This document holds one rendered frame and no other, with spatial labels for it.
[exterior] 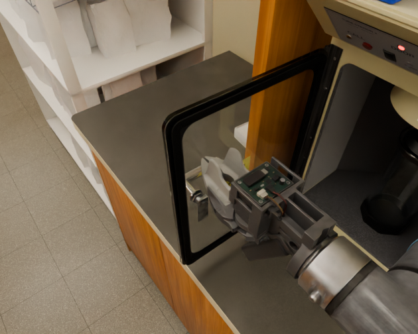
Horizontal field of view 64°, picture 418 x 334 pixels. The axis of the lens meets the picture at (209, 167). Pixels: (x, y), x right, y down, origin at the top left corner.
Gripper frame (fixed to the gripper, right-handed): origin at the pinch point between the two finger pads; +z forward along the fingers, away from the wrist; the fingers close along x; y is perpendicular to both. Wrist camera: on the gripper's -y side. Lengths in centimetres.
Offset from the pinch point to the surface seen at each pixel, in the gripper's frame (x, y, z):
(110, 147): 0, -34, 49
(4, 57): -5, -128, 320
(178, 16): -68, -34, 112
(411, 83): -26.2, 10.6, -12.5
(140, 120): -14, -34, 54
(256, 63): -17.2, 6.9, 8.8
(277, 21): -18.2, 14.7, 6.6
